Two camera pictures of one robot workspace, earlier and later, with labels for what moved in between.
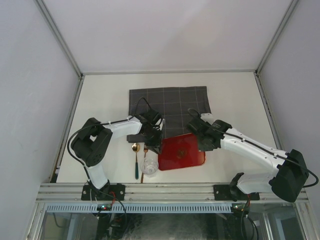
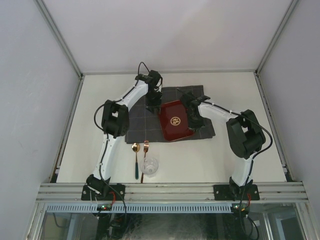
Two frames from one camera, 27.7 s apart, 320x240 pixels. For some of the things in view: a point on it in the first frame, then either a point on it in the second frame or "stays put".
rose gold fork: [145, 150] stays put
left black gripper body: [153, 137] to [154, 99]
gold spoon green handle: [136, 147] stays put
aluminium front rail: [67, 192] stays put
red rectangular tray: [180, 151] to [174, 121]
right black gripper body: [202, 147] to [195, 121]
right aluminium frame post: [277, 36] stays put
